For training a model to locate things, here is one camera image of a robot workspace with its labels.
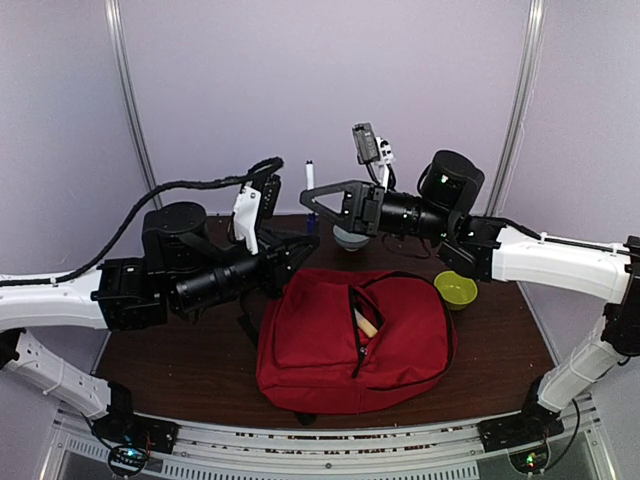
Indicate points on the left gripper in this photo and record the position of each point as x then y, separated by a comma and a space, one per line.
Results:
280, 263

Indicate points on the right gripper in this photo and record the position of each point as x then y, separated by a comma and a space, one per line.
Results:
348, 219

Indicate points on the red backpack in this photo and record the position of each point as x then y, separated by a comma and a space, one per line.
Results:
313, 359

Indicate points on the peach highlighter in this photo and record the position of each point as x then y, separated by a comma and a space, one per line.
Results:
369, 330

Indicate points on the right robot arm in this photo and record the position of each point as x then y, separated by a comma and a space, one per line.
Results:
486, 248

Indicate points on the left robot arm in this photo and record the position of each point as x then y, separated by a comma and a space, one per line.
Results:
180, 272

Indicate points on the light blue ceramic bowl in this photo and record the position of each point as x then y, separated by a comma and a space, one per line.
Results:
350, 242

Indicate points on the lime green bowl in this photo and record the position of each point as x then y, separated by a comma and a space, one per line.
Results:
457, 291

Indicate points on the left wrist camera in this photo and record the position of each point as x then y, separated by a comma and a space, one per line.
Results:
253, 203

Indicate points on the right aluminium frame post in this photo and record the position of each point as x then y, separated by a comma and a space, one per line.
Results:
532, 46

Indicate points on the aluminium frame post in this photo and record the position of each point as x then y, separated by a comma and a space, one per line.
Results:
532, 46
117, 35

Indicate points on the front aluminium rail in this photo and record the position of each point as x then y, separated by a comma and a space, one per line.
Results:
451, 450

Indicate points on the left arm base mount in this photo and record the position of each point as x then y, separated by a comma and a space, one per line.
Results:
139, 431

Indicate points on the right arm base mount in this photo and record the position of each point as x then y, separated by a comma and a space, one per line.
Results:
515, 430

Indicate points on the left aluminium frame post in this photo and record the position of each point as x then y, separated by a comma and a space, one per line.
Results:
117, 35

